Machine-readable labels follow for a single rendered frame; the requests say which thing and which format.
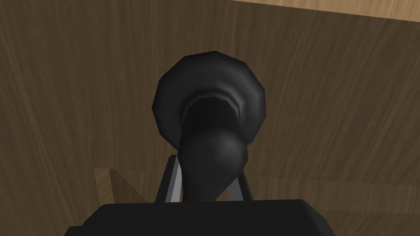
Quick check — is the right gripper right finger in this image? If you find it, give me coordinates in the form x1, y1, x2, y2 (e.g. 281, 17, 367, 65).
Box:
226, 170, 254, 202

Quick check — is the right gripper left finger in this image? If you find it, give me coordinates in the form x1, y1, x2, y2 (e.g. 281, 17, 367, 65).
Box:
154, 154, 183, 203

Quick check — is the black door knob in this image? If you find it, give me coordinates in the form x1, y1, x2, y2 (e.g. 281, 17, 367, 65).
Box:
151, 50, 267, 203

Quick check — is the brown wooden door leaf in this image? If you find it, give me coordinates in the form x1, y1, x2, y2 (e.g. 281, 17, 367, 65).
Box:
0, 0, 420, 236

